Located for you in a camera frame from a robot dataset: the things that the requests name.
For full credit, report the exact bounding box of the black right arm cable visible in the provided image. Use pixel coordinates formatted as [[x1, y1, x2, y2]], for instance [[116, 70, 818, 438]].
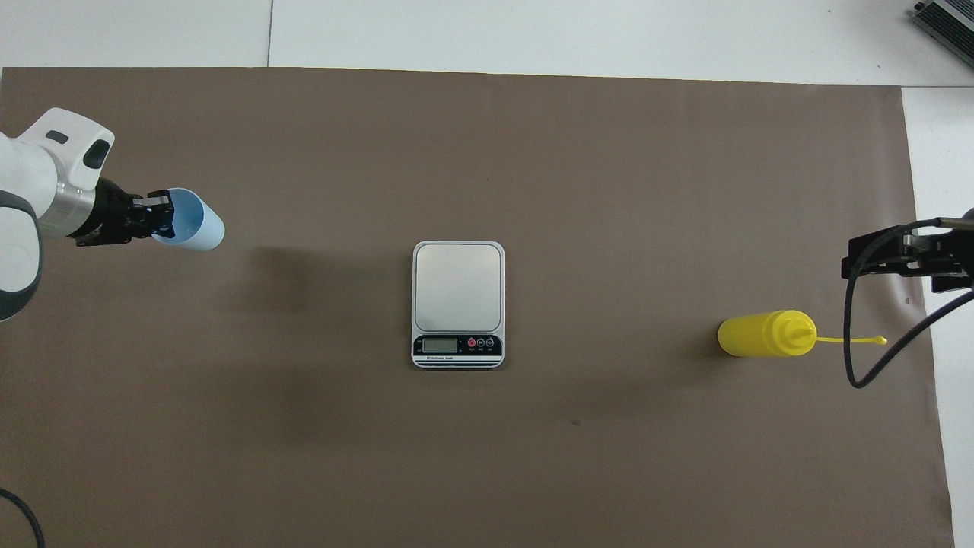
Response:
[[844, 218, 974, 389]]

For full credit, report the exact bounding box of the grey ribbed metal device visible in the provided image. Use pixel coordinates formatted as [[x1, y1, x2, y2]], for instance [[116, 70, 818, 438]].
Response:
[[913, 0, 974, 53]]

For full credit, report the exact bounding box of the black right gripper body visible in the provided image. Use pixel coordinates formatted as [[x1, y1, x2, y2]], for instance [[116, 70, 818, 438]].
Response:
[[902, 209, 974, 295]]

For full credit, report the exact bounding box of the brown paper table mat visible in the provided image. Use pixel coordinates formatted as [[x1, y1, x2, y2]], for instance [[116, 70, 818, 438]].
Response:
[[0, 67, 956, 548]]

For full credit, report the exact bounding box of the yellow squeeze bottle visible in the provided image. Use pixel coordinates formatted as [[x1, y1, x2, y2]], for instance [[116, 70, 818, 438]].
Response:
[[718, 309, 888, 358]]

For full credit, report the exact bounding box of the silver digital kitchen scale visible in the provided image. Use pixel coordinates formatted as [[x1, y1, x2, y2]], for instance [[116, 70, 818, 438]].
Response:
[[412, 241, 506, 371]]

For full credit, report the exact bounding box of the light blue plastic cup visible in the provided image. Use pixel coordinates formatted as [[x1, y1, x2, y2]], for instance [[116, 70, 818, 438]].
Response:
[[151, 188, 226, 252]]

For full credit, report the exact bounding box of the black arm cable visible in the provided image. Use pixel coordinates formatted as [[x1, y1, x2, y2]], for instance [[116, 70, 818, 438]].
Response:
[[0, 487, 46, 548], [844, 218, 974, 389]]

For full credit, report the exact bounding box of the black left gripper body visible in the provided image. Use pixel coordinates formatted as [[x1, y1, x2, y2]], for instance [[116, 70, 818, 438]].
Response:
[[76, 179, 149, 247]]

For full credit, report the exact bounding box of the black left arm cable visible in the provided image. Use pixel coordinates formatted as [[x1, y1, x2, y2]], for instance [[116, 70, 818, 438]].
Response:
[[0, 487, 46, 548]]

